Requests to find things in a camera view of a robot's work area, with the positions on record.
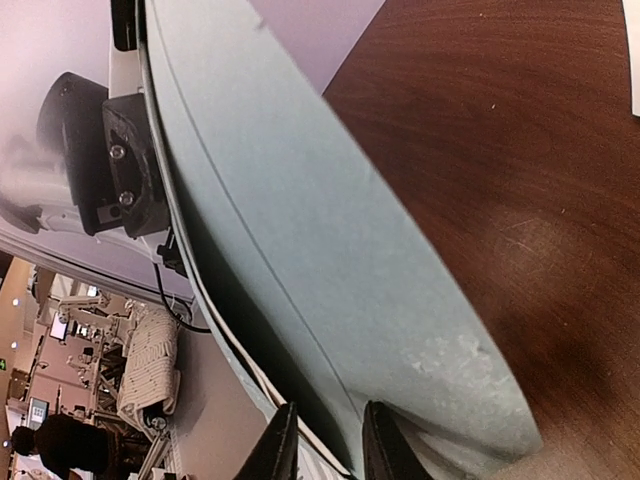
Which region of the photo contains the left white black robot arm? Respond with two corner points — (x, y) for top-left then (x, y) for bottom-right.
(1, 72), (170, 240)

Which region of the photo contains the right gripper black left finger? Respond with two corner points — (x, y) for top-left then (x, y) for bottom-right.
(234, 402), (298, 480)

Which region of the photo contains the white patterned cloth cover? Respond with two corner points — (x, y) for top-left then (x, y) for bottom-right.
(117, 302), (180, 437)

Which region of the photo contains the person in dark clothes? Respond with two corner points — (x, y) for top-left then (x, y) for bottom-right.
(11, 414), (127, 479)

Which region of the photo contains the light blue envelope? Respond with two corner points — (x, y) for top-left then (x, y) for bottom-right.
(138, 1), (542, 479)

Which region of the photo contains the white paper sheet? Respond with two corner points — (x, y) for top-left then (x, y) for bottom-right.
(622, 0), (640, 117)

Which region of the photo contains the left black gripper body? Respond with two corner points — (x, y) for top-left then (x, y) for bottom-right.
(102, 93), (169, 238)

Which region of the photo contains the left black braided cable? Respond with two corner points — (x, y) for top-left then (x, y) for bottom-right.
(152, 259), (213, 333)

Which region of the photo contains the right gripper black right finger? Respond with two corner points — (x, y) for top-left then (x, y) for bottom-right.
(362, 401), (430, 480)

